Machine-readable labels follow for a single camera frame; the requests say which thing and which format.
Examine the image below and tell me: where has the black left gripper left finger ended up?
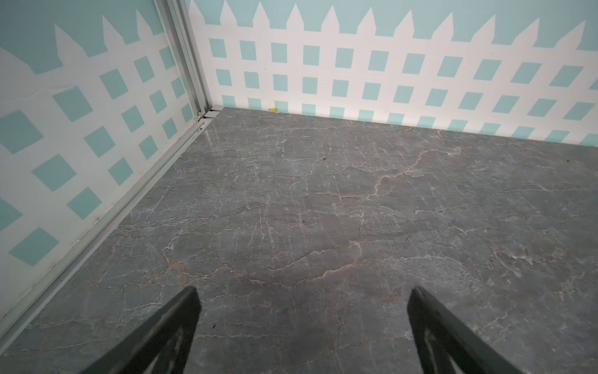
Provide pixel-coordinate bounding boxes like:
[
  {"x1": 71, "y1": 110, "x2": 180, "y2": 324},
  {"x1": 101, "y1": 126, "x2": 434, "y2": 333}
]
[{"x1": 83, "y1": 286, "x2": 202, "y2": 373}]

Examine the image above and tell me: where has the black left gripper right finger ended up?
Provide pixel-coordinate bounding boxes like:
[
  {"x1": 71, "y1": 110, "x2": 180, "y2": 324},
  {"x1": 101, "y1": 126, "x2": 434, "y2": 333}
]
[{"x1": 407, "y1": 286, "x2": 521, "y2": 374}]

